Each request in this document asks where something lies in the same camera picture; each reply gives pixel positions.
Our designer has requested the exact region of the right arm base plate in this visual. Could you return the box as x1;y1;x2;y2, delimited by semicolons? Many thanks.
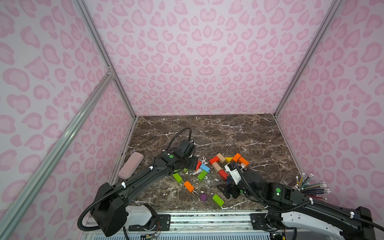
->
250;213;285;233

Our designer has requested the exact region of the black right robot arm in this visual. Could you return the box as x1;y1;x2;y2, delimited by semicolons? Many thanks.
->
217;170;384;240

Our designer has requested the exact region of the light blue block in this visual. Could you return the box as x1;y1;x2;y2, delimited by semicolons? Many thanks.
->
200;164;211;173

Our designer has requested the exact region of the aluminium diagonal frame bar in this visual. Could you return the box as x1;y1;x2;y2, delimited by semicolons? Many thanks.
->
1;72;113;240

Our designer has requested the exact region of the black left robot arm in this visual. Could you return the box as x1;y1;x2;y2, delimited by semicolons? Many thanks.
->
77;128;198;237

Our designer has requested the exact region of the left corner frame post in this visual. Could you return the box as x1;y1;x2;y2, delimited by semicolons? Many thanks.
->
74;0;137;120

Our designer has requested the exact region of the yellow triangle block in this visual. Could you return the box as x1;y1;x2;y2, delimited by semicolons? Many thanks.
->
225;157;233;163

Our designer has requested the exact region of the right corner frame post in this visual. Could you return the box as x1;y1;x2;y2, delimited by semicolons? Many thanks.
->
274;0;344;119

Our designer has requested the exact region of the corner frame post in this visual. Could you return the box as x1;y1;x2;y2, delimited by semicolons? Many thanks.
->
74;0;137;120
274;0;344;119

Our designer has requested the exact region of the red block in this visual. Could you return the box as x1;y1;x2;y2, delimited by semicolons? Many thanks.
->
196;161;202;171
219;170;229;181
209;156;220;165

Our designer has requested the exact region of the orange block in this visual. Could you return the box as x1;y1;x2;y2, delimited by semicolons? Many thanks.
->
232;153;242;162
184;181;195;193
238;157;249;167

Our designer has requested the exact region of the aluminium front rail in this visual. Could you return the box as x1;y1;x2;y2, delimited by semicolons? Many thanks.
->
80;209;346;240

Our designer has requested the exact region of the green block bottom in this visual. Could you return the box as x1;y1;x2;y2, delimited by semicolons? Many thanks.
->
213;195;225;208

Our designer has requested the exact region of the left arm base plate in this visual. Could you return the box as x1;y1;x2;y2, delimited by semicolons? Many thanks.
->
128;215;171;232

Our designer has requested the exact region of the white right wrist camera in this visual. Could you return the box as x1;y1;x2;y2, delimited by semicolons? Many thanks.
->
225;162;242;185

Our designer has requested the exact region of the bundle of coloured pencils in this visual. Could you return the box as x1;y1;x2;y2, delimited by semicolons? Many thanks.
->
295;173;331;200

